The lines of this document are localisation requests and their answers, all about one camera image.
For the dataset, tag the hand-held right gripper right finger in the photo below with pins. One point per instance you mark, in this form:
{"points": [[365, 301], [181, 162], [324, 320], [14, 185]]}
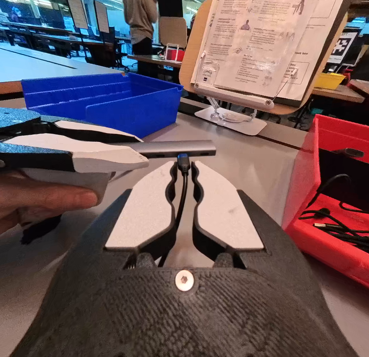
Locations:
{"points": [[227, 218]]}

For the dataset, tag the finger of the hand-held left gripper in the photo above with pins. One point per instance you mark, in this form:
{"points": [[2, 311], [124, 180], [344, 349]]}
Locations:
{"points": [[101, 156], [95, 131]]}

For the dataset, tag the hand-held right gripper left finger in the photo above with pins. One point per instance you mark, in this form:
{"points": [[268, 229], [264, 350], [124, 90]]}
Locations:
{"points": [[141, 215]]}

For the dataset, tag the blue plastic bin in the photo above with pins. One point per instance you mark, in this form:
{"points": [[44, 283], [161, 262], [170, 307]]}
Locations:
{"points": [[129, 118]]}

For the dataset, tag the grey usb hub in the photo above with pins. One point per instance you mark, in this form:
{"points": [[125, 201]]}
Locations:
{"points": [[178, 148]]}

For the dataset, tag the red plastic bin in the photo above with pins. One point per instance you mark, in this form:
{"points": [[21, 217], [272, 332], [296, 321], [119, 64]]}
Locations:
{"points": [[302, 175]]}

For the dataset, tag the wood-edged grey desk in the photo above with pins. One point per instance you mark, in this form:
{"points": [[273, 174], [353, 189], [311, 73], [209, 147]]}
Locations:
{"points": [[43, 66]]}

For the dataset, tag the person's left hand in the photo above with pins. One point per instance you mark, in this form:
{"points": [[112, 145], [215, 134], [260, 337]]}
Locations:
{"points": [[34, 198]]}

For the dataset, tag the red storage bin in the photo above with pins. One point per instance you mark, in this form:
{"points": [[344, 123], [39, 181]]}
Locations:
{"points": [[175, 54]]}

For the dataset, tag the yellow plastic bin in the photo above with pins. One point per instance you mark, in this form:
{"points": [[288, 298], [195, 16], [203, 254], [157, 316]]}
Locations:
{"points": [[328, 82]]}

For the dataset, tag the document stand with sheets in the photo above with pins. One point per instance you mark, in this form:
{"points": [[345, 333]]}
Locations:
{"points": [[259, 40]]}

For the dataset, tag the black and white marker poster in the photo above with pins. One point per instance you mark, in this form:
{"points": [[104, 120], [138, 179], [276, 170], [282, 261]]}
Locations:
{"points": [[343, 47]]}

